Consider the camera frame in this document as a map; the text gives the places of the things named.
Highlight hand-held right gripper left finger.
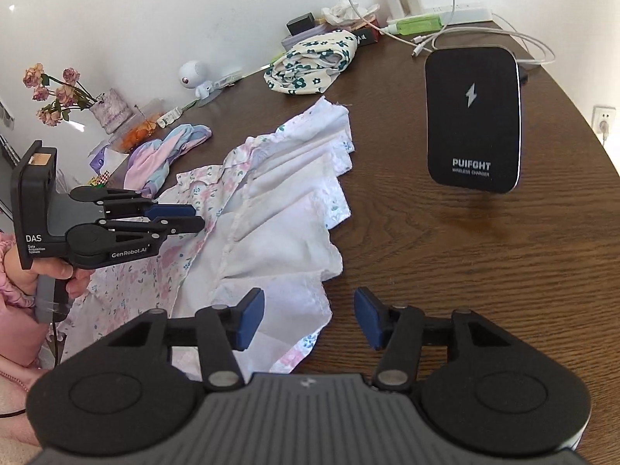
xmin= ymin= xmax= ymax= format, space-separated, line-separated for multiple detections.
xmin=109 ymin=288 xmax=265 ymax=391

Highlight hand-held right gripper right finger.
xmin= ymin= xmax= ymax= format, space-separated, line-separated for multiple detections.
xmin=355 ymin=287 xmax=509 ymax=391

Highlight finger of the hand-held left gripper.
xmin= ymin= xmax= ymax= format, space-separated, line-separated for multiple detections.
xmin=69 ymin=186 xmax=197 ymax=220
xmin=99 ymin=216 xmax=205 ymax=240

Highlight pink floral garment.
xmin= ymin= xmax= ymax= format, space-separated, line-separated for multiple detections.
xmin=58 ymin=96 xmax=353 ymax=383

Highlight person's left hand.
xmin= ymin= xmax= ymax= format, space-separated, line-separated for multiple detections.
xmin=59 ymin=260 xmax=94 ymax=300

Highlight pastel pink purple garment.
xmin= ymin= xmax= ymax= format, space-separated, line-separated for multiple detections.
xmin=123 ymin=123 xmax=213 ymax=199

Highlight clear container with orange food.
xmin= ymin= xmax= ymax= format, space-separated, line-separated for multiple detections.
xmin=109 ymin=98 xmax=168 ymax=153

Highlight purple tissue pack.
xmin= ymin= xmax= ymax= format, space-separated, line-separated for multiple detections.
xmin=88 ymin=138 xmax=129 ymax=180

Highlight lilac lace vase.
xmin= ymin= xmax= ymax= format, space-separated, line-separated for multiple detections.
xmin=88 ymin=88 xmax=134 ymax=135

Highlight pink artificial flowers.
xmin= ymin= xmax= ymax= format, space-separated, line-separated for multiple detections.
xmin=22 ymin=63 xmax=105 ymax=127

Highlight person's pink clothing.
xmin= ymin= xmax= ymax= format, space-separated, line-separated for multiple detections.
xmin=0 ymin=232 xmax=64 ymax=446

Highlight cream green floral garment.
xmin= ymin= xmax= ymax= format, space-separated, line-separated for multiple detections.
xmin=264 ymin=29 xmax=360 ymax=96

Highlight lavender tin box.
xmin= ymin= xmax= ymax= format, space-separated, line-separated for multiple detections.
xmin=281 ymin=29 xmax=335 ymax=52

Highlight small black box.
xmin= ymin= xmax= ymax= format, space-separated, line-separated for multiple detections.
xmin=286 ymin=12 xmax=317 ymax=34

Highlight crumpled white tissue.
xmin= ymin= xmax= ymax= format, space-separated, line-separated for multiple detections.
xmin=321 ymin=0 xmax=381 ymax=27

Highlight dark red box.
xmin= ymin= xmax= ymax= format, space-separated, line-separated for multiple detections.
xmin=351 ymin=26 xmax=383 ymax=47

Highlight green case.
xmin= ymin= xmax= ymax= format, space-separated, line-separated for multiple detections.
xmin=386 ymin=14 xmax=444 ymax=37

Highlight white power strip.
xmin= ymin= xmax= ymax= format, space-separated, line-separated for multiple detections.
xmin=424 ymin=2 xmax=492 ymax=25

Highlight black cable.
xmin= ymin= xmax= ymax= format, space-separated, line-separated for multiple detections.
xmin=0 ymin=320 xmax=64 ymax=420

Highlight white robot-shaped camera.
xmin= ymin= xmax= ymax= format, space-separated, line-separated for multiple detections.
xmin=179 ymin=60 xmax=224 ymax=107

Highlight black wireless charger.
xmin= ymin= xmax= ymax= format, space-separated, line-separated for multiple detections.
xmin=425 ymin=46 xmax=524 ymax=195

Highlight white wall outlet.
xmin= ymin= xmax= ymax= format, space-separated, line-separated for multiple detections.
xmin=593 ymin=104 xmax=617 ymax=145

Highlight white cable bundle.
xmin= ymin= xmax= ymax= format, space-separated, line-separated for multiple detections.
xmin=412 ymin=14 xmax=557 ymax=66

